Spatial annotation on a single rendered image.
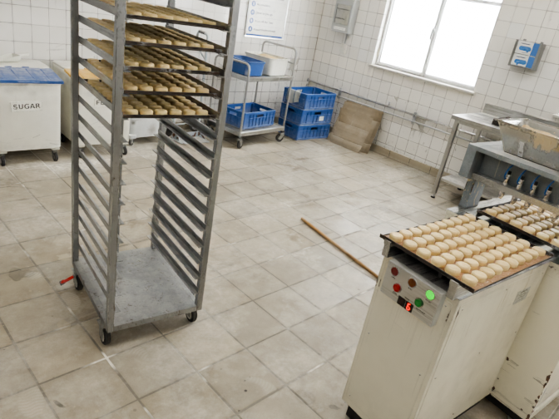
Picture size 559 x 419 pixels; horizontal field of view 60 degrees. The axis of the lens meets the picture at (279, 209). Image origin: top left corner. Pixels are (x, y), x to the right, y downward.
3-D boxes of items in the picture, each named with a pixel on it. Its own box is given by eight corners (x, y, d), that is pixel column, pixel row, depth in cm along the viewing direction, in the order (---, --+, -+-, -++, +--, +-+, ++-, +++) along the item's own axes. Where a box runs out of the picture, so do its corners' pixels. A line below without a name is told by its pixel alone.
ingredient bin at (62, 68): (76, 161, 432) (76, 75, 401) (52, 139, 473) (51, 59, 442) (133, 156, 467) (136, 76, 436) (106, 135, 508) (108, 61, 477)
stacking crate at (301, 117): (309, 115, 673) (312, 101, 664) (330, 124, 648) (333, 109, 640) (279, 117, 632) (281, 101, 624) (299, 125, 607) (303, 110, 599)
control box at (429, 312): (385, 288, 186) (394, 258, 180) (436, 325, 170) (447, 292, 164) (378, 291, 184) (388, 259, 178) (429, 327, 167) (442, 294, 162)
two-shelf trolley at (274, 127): (251, 128, 636) (264, 39, 590) (284, 141, 605) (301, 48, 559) (203, 135, 573) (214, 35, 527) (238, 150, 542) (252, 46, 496)
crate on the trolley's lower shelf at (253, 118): (250, 117, 612) (253, 101, 604) (273, 125, 592) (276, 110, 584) (219, 120, 569) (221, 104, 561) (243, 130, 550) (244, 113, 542)
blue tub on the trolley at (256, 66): (241, 69, 562) (243, 55, 556) (265, 76, 539) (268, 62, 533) (222, 68, 541) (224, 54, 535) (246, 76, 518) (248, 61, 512)
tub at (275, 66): (259, 68, 594) (262, 51, 586) (288, 76, 572) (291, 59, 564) (240, 68, 567) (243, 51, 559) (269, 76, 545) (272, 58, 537)
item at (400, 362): (428, 362, 260) (484, 214, 224) (485, 406, 237) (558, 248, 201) (335, 411, 217) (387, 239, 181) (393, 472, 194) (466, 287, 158)
